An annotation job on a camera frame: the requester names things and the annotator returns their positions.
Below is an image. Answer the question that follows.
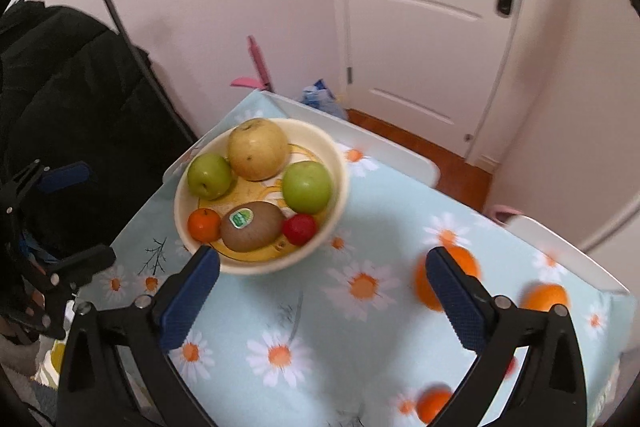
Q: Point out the blue daisy print tablecloth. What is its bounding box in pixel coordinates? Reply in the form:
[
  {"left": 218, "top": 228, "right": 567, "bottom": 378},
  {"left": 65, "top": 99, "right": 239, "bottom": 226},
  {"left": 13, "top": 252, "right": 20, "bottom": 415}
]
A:
[{"left": 97, "top": 92, "right": 631, "bottom": 427}]

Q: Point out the large green apple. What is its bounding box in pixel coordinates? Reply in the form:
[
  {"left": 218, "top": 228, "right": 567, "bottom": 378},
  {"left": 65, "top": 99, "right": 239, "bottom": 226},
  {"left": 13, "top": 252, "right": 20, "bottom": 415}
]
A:
[{"left": 282, "top": 160, "right": 334, "bottom": 215}]

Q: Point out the small tangerine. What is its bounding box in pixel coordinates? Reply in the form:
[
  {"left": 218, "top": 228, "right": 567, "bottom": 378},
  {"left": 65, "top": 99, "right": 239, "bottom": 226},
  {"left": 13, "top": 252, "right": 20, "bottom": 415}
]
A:
[
  {"left": 416, "top": 388, "right": 453, "bottom": 425},
  {"left": 187, "top": 208, "right": 222, "bottom": 243}
]

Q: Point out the brown kiwi with sticker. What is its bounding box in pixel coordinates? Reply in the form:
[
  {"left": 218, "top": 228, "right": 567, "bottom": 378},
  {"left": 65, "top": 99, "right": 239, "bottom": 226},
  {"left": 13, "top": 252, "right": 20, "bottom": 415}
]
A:
[{"left": 220, "top": 201, "right": 285, "bottom": 253}]

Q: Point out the small green apple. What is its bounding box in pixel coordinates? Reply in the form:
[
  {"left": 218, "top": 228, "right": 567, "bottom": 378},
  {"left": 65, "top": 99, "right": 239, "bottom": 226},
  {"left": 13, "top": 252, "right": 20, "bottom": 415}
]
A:
[{"left": 187, "top": 154, "right": 233, "bottom": 200}]

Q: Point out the person's left forearm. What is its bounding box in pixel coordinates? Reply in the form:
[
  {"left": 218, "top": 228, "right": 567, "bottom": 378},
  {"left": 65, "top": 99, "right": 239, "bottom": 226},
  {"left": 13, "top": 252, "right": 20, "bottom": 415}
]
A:
[{"left": 0, "top": 324, "right": 43, "bottom": 378}]

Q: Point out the cream yellow printed bowl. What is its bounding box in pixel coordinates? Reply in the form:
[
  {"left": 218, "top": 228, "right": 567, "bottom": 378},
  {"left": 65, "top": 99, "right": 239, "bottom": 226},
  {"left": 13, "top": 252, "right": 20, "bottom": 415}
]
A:
[{"left": 173, "top": 117, "right": 349, "bottom": 276}]

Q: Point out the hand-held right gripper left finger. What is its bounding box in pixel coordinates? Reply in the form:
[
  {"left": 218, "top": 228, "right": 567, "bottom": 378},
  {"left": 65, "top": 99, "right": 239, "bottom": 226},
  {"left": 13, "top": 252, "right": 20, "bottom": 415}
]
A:
[{"left": 57, "top": 245, "right": 221, "bottom": 427}]

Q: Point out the large orange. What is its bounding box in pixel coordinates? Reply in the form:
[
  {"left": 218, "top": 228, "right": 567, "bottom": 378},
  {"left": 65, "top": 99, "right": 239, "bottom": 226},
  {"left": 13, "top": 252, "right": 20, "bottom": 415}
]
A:
[
  {"left": 520, "top": 283, "right": 571, "bottom": 314},
  {"left": 414, "top": 246, "right": 482, "bottom": 312}
]

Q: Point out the white panel door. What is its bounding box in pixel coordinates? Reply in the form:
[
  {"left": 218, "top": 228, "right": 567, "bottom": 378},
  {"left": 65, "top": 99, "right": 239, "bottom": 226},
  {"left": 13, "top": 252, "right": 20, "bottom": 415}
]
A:
[{"left": 325, "top": 0, "right": 531, "bottom": 168}]

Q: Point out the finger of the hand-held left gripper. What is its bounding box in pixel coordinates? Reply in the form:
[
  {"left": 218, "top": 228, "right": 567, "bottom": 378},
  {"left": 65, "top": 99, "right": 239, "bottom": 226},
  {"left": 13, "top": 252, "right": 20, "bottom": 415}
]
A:
[
  {"left": 0, "top": 158, "right": 94, "bottom": 220},
  {"left": 37, "top": 244, "right": 117, "bottom": 340}
]

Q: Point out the black jacket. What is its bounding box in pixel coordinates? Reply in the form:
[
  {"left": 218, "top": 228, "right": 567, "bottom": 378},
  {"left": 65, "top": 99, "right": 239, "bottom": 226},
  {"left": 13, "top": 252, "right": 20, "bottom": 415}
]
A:
[{"left": 0, "top": 2, "right": 201, "bottom": 258}]

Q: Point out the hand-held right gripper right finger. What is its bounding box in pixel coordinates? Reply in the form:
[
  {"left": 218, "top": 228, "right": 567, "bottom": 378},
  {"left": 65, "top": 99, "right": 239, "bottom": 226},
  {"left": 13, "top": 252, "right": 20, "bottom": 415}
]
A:
[{"left": 425, "top": 247, "right": 588, "bottom": 427}]

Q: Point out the pink dustpan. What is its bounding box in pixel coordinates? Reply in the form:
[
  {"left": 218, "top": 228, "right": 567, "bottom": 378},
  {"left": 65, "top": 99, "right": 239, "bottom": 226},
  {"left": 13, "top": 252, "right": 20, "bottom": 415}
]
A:
[{"left": 231, "top": 35, "right": 275, "bottom": 92}]

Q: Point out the blue white plastic bag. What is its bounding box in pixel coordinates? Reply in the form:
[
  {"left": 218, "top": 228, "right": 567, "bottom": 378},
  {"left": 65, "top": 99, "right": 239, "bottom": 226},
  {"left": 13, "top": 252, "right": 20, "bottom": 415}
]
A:
[{"left": 300, "top": 79, "right": 348, "bottom": 120}]

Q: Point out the yellow pear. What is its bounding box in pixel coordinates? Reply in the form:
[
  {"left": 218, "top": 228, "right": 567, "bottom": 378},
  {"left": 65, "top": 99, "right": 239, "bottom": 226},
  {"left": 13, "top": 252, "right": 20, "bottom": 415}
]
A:
[{"left": 228, "top": 118, "right": 289, "bottom": 182}]

